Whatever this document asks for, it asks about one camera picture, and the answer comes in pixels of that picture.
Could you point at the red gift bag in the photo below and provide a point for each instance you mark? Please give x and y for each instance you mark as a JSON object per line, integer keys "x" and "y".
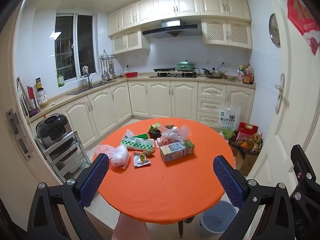
{"x": 247, "y": 128}

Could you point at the black griddle pan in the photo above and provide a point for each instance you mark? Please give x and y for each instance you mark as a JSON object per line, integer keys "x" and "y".
{"x": 163, "y": 69}

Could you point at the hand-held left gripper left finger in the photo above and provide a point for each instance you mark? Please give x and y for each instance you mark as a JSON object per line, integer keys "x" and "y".
{"x": 95, "y": 177}

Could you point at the green bottle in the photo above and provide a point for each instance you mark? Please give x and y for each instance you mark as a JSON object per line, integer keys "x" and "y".
{"x": 60, "y": 80}

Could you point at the cluster of condiment bottles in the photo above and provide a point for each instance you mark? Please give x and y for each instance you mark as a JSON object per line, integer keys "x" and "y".
{"x": 246, "y": 75}

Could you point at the table leg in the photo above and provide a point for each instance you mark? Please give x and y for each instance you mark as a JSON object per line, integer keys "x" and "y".
{"x": 180, "y": 230}

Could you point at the clear plastic bag red print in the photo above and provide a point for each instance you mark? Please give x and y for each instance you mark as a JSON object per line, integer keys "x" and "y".
{"x": 175, "y": 133}

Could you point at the green electric pot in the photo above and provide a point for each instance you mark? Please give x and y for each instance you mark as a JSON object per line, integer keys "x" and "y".
{"x": 183, "y": 66}

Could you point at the brown food piece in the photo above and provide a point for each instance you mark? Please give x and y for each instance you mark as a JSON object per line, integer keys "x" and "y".
{"x": 169, "y": 125}

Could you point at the red basin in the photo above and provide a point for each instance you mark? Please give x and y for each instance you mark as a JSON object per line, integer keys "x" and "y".
{"x": 131, "y": 74}

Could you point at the clear bag with white contents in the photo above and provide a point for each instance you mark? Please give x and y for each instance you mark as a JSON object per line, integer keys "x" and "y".
{"x": 118, "y": 156}

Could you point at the kitchen window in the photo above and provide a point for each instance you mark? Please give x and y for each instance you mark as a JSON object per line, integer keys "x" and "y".
{"x": 67, "y": 47}

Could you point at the pink figurine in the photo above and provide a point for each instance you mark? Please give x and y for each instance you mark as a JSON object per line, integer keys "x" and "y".
{"x": 85, "y": 70}

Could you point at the crumpled white plastic wrap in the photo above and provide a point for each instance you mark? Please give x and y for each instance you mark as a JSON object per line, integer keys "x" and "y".
{"x": 129, "y": 133}

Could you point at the metal faucet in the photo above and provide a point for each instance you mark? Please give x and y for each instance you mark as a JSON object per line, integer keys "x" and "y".
{"x": 88, "y": 81}

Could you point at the black range hood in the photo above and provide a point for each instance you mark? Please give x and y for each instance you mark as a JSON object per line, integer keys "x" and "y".
{"x": 170, "y": 28}

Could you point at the white panel door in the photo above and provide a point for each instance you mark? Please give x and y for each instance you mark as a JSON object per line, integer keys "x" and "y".
{"x": 275, "y": 130}

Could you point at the orange round table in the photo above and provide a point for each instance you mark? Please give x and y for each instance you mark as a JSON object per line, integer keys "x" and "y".
{"x": 175, "y": 187}

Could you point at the metal wok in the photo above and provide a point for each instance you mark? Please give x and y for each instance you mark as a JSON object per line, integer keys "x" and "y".
{"x": 213, "y": 73}

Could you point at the green wrapper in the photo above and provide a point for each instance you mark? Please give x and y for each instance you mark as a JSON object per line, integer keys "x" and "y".
{"x": 154, "y": 127}

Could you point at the hanging metal pot lid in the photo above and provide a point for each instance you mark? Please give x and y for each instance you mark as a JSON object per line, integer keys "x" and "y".
{"x": 274, "y": 30}

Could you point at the green white checkered packet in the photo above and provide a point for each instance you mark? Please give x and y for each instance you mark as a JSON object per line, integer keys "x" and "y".
{"x": 137, "y": 145}

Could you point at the metal strike plate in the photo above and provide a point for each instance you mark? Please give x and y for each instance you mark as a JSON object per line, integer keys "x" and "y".
{"x": 17, "y": 135}

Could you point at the cream lower cabinets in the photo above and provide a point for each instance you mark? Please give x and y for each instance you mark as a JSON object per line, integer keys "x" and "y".
{"x": 160, "y": 97}

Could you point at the green white milk carton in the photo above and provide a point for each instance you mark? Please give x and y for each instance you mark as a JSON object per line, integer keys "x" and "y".
{"x": 175, "y": 151}

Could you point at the cardboard box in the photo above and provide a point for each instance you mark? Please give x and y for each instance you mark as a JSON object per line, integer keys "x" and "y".
{"x": 246, "y": 162}

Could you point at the steel sink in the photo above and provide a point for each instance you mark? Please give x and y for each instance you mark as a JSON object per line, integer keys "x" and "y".
{"x": 82, "y": 90}

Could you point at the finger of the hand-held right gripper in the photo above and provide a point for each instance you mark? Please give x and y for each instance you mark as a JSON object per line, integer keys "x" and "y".
{"x": 301, "y": 162}

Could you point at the red door decoration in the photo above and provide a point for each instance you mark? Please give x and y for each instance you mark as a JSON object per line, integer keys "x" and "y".
{"x": 300, "y": 12}

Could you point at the silver torn wrapper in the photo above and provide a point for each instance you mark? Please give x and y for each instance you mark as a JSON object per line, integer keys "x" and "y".
{"x": 141, "y": 160}

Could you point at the chopping board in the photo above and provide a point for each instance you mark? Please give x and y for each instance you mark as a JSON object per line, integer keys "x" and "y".
{"x": 22, "y": 95}

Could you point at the metal storage rack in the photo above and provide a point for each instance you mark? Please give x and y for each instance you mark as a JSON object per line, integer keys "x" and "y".
{"x": 62, "y": 152}

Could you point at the cream upper cabinets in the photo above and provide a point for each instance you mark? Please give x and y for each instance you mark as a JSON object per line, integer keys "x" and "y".
{"x": 187, "y": 2}

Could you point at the hanging utensil rack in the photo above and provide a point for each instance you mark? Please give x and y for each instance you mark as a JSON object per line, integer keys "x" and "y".
{"x": 108, "y": 65}

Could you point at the white green rice bag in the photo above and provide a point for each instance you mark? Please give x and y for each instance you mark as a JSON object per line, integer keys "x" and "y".
{"x": 228, "y": 120}

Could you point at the clear plastic jar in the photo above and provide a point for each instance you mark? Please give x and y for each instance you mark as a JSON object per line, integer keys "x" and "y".
{"x": 42, "y": 98}

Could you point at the cream cabinets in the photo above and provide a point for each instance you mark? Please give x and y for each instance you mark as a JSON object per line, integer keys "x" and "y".
{"x": 187, "y": 2}
{"x": 160, "y": 97}

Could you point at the black rice cooker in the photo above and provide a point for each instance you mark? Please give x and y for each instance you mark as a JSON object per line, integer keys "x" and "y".
{"x": 51, "y": 130}

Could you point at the blue trash bin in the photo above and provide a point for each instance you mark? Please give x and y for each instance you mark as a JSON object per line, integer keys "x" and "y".
{"x": 217, "y": 220}

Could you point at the metal bowl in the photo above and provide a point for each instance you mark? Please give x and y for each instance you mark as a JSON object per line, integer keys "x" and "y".
{"x": 231, "y": 77}

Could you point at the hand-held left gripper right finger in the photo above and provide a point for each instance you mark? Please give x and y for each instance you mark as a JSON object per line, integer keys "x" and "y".
{"x": 228, "y": 180}

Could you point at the black gas stove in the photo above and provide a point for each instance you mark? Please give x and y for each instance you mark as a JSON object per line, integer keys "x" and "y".
{"x": 175, "y": 75}

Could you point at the black crumpled wrapper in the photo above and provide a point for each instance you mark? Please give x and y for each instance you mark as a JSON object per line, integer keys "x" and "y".
{"x": 156, "y": 133}

